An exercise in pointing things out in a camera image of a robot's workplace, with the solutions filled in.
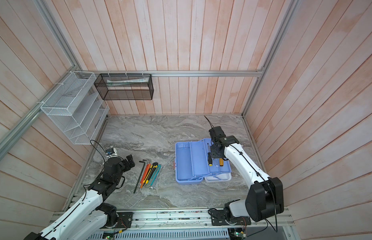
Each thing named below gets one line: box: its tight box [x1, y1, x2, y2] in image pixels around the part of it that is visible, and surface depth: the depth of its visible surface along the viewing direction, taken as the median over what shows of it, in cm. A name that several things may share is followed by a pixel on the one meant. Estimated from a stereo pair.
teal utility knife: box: [149, 164, 162, 186], surface depth 92 cm
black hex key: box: [133, 160, 146, 194], surface depth 89 cm
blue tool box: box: [174, 138, 232, 185], surface depth 86 cm
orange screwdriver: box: [140, 163, 152, 189], surface depth 90 cm
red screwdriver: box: [139, 163, 149, 191], surface depth 90 cm
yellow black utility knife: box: [143, 162, 159, 184], surface depth 90 cm
